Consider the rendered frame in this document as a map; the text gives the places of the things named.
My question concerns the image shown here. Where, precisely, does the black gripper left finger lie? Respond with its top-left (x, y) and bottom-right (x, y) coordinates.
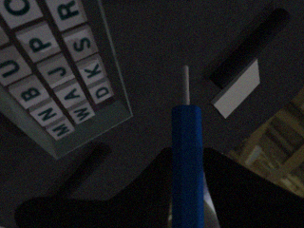
top-left (14, 147), bottom-right (173, 228)

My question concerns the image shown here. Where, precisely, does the blue stylus with grey tip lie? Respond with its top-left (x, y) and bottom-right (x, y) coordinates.
top-left (171, 66), bottom-right (204, 228)

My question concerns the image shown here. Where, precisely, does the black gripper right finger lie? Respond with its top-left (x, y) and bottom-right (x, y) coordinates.
top-left (202, 148), bottom-right (304, 228)

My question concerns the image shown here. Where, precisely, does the keyboard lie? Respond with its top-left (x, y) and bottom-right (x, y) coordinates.
top-left (0, 0), bottom-right (134, 160)

